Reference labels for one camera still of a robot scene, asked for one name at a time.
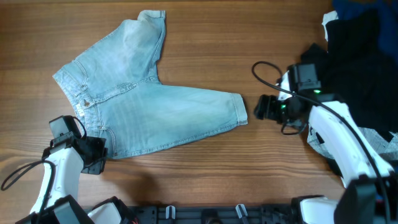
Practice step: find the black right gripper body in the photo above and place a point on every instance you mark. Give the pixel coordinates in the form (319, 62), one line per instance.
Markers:
(278, 109)

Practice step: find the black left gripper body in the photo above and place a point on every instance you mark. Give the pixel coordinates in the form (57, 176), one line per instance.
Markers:
(98, 149)

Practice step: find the light blue denim shorts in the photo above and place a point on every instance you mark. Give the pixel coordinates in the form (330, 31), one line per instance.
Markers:
(115, 91)

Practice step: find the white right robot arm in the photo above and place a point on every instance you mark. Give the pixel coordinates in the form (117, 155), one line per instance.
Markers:
(370, 181)

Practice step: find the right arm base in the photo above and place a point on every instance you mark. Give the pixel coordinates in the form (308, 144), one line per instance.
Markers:
(313, 209)

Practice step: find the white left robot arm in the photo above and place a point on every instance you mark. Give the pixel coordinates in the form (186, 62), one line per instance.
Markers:
(64, 161)

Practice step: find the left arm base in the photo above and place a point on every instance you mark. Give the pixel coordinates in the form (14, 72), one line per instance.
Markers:
(111, 211)

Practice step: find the black garment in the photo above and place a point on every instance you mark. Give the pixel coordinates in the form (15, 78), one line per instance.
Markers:
(354, 68)

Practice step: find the white cloth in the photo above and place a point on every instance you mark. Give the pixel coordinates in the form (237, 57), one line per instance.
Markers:
(330, 16)

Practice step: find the grey patterned garment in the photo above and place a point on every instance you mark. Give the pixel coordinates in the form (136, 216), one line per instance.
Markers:
(383, 142)

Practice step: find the dark blue garment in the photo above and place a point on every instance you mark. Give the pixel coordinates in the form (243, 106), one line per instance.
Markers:
(386, 13)

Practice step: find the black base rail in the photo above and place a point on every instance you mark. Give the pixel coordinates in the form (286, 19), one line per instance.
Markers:
(264, 214)

